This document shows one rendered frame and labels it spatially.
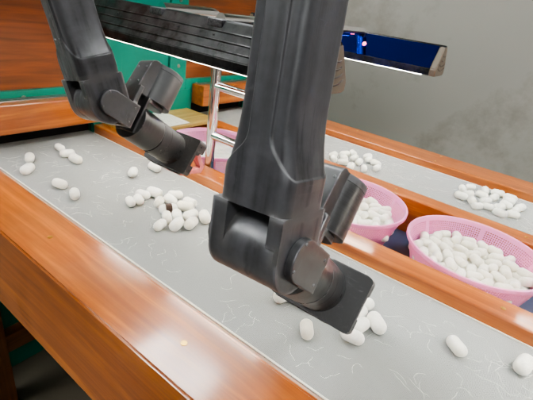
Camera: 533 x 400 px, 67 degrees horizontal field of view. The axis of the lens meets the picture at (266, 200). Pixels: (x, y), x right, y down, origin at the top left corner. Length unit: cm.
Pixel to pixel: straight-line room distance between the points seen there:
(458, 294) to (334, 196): 42
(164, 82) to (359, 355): 48
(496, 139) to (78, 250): 197
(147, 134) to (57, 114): 54
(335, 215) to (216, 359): 24
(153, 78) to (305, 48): 41
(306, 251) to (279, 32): 15
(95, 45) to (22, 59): 59
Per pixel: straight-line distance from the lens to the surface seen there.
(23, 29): 117
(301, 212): 28
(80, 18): 60
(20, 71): 118
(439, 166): 138
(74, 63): 59
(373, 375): 58
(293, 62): 26
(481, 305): 74
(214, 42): 71
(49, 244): 71
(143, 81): 64
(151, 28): 82
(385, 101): 234
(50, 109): 114
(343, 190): 37
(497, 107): 223
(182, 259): 70
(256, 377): 50
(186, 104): 149
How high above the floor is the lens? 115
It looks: 26 degrees down
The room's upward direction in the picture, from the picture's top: 9 degrees clockwise
